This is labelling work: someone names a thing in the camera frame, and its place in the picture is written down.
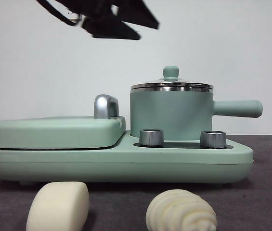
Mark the green griddle lid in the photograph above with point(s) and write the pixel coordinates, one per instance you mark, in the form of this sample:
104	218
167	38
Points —
54	132

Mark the green breakfast maker base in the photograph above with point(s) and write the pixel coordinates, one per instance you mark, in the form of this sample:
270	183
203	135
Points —
126	166

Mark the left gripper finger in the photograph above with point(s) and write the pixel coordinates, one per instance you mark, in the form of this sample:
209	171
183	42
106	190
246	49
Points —
138	14
111	30

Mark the silver control knob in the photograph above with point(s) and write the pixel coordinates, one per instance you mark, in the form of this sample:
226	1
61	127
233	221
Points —
151	138
212	139

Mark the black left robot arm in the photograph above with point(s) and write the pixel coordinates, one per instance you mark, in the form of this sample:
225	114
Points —
90	8

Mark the ridged twisted steamed bun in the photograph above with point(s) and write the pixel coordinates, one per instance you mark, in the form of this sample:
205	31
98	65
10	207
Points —
179	211

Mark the smooth white steamed bun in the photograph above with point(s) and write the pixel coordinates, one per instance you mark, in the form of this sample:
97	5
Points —
58	207

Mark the glass pot lid green knob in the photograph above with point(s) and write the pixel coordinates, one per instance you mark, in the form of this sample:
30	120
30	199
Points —
171	72

